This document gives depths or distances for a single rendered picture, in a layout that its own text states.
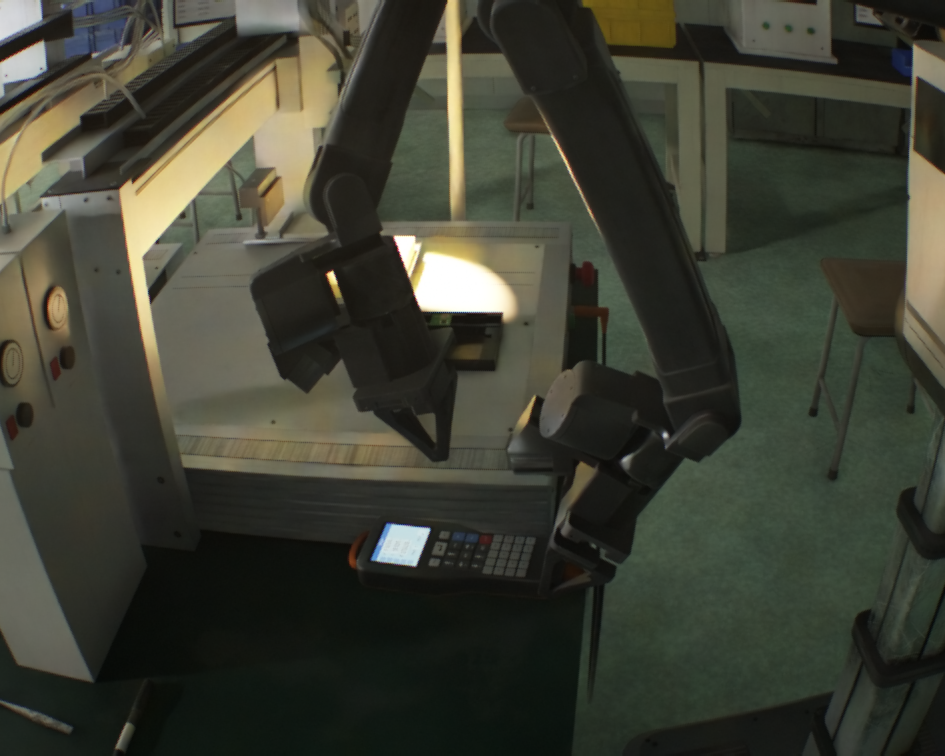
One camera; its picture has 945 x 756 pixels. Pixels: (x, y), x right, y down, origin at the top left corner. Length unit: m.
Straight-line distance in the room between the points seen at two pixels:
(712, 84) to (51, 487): 2.90
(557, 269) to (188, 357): 0.56
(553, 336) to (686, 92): 2.22
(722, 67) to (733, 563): 1.81
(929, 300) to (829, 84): 2.66
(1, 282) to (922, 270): 0.88
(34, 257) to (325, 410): 0.49
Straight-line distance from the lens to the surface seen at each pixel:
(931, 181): 0.98
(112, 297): 1.12
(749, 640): 2.19
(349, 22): 1.55
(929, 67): 0.97
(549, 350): 1.40
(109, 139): 1.18
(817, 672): 2.14
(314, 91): 1.57
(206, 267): 1.75
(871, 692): 1.29
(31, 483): 1.00
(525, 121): 3.68
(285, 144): 1.81
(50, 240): 1.02
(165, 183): 1.18
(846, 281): 2.60
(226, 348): 1.48
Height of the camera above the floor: 1.54
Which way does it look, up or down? 30 degrees down
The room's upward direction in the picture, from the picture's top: 3 degrees counter-clockwise
